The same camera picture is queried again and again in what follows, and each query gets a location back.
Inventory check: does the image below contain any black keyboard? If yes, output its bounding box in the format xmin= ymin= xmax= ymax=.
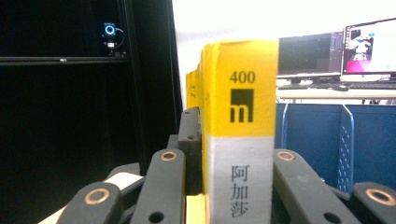
xmin=306 ymin=80 xmax=396 ymax=91

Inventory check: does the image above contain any yellow book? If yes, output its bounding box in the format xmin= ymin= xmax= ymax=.
xmin=185 ymin=39 xmax=280 ymax=224

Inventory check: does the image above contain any bright screen monitor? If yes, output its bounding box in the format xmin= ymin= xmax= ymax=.
xmin=340 ymin=17 xmax=396 ymax=82

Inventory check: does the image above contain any black metal stand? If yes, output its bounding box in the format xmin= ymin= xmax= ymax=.
xmin=0 ymin=0 xmax=184 ymax=176

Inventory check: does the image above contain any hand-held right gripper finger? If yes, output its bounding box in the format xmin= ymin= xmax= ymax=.
xmin=177 ymin=106 xmax=204 ymax=196

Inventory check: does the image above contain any blue file rack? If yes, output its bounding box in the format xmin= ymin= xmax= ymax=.
xmin=274 ymin=102 xmax=396 ymax=196

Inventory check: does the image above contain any white desk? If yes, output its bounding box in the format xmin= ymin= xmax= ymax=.
xmin=275 ymin=87 xmax=396 ymax=105

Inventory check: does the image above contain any camera with blue ring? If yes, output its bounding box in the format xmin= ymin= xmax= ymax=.
xmin=100 ymin=21 xmax=126 ymax=58

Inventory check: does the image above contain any dark screen monitor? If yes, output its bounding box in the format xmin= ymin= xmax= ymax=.
xmin=276 ymin=29 xmax=346 ymax=79

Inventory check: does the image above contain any dark curtain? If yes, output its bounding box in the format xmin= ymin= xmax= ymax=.
xmin=0 ymin=0 xmax=141 ymax=224

